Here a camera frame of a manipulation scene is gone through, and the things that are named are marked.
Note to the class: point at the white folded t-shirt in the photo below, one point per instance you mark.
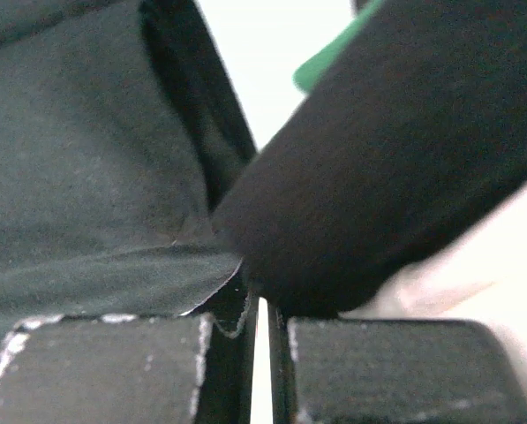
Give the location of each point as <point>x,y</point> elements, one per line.
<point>482,276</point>

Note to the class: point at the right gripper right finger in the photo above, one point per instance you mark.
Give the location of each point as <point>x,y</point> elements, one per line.
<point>390,371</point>

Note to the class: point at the green folded t-shirt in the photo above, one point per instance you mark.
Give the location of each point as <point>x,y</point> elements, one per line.
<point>306,76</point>

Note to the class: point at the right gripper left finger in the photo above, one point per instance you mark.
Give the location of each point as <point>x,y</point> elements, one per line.
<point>189,360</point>

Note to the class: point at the black t-shirt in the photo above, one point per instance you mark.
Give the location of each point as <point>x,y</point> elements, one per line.
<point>416,132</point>
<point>119,133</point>

